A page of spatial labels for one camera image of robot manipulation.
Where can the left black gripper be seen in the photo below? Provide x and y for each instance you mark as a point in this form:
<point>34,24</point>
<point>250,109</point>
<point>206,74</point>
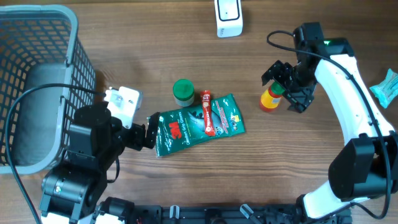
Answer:
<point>137,140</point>

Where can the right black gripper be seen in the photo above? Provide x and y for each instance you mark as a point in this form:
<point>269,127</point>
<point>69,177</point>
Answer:
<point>300,100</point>

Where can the green 3M gloves packet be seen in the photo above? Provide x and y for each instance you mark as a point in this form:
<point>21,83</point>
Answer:
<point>185,127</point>

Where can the red sauce bottle green cap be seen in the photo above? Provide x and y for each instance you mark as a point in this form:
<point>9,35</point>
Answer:
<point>270,99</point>

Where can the green lid jar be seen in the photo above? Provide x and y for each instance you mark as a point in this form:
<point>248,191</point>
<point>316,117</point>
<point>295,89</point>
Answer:
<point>184,92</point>

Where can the red coffee stick sachet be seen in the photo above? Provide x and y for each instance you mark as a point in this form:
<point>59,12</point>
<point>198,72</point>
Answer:
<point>206,106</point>

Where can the light teal tissue pack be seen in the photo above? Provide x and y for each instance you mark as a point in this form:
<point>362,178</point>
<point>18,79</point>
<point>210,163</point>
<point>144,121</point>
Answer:
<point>386,91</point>

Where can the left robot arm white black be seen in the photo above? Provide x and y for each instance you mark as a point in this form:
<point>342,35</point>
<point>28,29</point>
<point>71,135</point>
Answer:
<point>71,189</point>

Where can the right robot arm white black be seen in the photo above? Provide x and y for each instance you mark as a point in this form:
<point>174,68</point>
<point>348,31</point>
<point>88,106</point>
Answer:
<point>366,167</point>

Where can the white barcode scanner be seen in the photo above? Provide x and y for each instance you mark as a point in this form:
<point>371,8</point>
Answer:
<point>229,18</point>

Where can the grey plastic mesh basket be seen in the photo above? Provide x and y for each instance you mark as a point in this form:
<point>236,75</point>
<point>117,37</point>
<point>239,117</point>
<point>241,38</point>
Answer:
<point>46,76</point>

